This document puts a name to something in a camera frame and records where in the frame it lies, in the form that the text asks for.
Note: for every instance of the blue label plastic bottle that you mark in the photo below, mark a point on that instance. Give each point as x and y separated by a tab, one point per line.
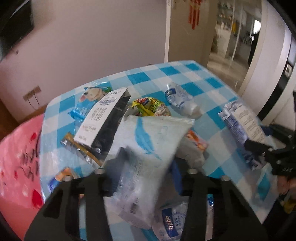
169	220

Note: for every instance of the orange baby picture packet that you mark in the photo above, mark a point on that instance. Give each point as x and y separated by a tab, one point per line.
201	144

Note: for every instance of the white bedroom door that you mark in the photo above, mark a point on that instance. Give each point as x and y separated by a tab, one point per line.
183	43

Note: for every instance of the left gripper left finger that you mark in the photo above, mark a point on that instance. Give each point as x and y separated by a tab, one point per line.
58	219

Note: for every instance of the pink bed cover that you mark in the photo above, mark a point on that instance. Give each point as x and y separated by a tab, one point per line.
21	196

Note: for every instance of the white blue milk carton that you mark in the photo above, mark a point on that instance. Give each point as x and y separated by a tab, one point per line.
244	125

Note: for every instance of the yellow oatmeal snack bag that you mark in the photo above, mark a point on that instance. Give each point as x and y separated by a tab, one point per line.
149	106

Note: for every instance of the gold foil wrapper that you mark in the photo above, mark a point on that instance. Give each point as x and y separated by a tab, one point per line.
81	151

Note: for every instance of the wall power socket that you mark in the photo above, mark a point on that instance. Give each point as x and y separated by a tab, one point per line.
32	93

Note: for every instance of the white blue feather bag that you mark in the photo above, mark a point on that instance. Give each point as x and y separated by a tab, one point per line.
150	144

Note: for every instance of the person right hand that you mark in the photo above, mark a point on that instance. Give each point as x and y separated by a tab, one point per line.
284	185

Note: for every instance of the red chinese knot ornament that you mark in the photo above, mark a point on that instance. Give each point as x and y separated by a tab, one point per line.
194	13

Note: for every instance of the crushed white plastic bottle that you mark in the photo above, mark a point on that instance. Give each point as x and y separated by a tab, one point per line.
181	100

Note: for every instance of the blue dog picture bag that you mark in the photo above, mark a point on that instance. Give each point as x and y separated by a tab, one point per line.
88	99

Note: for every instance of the black milk carton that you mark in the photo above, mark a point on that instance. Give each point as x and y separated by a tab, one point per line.
97	131

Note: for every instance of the wall mounted television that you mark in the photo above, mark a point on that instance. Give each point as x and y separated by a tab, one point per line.
16	23

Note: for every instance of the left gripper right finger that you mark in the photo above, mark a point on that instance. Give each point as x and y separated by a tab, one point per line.
216	208

